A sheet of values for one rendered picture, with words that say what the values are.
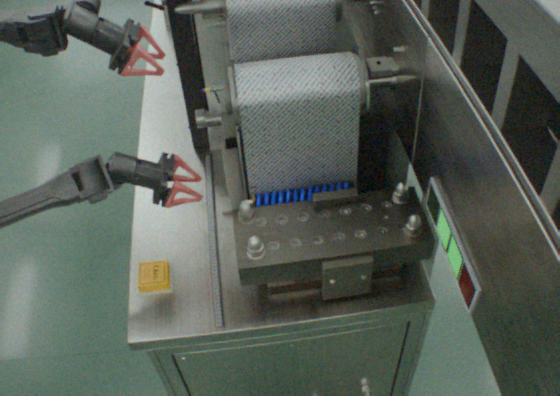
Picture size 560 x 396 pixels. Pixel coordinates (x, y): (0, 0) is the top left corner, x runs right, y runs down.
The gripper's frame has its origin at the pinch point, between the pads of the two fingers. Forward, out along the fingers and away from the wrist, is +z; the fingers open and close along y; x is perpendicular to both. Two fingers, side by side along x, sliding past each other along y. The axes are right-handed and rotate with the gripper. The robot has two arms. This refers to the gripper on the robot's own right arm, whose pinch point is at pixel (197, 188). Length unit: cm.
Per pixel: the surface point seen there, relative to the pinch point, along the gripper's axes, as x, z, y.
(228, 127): 12.7, 2.0, -6.6
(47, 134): -142, -33, -172
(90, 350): -122, 2, -28
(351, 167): 17.5, 28.1, 0.8
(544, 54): 69, 10, 43
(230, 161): 3.6, 6.6, -7.4
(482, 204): 45, 23, 39
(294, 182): 9.2, 18.5, 0.7
